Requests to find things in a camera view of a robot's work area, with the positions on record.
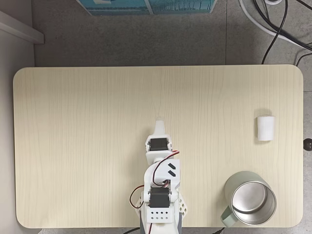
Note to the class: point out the white round fixture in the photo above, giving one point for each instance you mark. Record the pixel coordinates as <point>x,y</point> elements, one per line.
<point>273,2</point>

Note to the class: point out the white ledge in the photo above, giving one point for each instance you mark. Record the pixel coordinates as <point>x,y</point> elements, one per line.
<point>22,28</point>

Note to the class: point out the green steel mug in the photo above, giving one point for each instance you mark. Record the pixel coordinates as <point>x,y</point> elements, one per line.
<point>253,197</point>

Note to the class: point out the black round knob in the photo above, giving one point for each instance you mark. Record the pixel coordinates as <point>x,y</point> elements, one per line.
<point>308,144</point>

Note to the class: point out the white gauze dressing roll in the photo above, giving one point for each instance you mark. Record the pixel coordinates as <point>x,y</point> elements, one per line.
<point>265,128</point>

